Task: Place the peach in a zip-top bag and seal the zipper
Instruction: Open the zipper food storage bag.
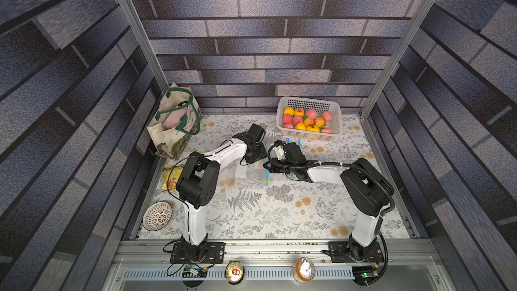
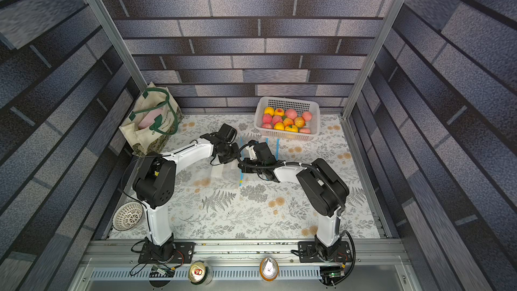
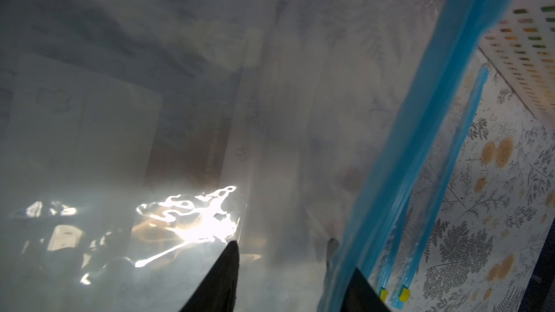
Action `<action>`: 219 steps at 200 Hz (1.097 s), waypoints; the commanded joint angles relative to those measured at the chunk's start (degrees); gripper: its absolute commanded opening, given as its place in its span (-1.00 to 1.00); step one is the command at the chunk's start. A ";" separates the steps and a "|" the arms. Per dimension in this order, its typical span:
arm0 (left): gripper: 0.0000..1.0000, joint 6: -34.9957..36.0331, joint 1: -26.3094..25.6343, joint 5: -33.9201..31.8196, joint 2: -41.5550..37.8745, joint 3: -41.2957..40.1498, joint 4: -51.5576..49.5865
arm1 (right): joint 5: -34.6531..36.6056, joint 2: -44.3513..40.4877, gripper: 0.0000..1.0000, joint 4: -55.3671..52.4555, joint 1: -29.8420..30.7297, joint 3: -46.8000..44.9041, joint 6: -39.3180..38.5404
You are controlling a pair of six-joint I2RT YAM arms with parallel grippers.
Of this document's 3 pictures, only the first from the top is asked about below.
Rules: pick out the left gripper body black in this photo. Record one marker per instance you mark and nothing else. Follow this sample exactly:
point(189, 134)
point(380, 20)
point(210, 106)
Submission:
point(260, 152)

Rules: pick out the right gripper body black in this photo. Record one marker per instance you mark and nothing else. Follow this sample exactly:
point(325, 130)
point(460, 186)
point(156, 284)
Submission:
point(272, 165)

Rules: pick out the white plastic mesh basket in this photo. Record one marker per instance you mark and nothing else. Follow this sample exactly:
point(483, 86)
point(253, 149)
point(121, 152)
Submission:
point(309, 118)

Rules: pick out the clear zip-top bag blue zipper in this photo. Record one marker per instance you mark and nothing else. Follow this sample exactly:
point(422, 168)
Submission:
point(254, 176)

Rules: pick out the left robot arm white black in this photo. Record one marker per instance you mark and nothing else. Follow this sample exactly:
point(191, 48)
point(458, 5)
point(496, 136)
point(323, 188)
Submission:
point(198, 180)

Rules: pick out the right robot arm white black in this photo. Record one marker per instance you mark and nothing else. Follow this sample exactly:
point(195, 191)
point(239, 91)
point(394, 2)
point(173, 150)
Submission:
point(371, 194)

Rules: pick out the yellow snack packet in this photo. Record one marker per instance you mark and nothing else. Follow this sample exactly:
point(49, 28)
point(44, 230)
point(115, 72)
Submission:
point(170, 177)

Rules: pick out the orange clear bottle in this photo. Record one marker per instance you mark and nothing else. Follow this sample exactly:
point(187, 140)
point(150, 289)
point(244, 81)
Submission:
point(303, 270)

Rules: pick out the white round strainer bowl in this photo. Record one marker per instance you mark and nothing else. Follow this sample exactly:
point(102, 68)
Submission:
point(157, 216)

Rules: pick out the canvas tote bag green handles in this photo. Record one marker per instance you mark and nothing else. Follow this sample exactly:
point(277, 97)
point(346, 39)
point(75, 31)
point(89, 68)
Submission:
point(176, 121)

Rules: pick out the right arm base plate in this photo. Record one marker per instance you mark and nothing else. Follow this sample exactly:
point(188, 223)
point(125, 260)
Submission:
point(342, 252)

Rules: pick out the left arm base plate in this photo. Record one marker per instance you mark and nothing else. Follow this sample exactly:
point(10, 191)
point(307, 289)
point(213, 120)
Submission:
point(206, 253)

